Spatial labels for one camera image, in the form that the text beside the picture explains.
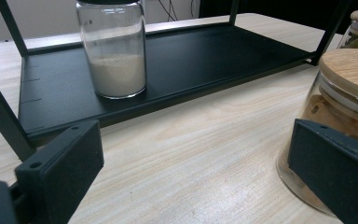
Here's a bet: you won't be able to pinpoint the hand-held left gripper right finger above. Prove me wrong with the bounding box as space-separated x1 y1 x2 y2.
287 118 358 224

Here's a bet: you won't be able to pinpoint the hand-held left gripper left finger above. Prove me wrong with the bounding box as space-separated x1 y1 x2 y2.
14 119 105 224

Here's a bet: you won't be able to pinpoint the wooden-lid glass jar cinnamon sticks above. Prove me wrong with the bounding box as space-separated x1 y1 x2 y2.
275 48 358 217

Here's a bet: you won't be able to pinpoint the metal-lid glass jar white powder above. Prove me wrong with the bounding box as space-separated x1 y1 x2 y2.
75 0 147 100

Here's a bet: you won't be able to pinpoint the black two-tier metal rack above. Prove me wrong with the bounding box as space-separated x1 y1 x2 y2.
0 0 352 162

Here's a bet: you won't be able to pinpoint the bundle of black wall cables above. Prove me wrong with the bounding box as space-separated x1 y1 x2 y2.
158 0 200 22

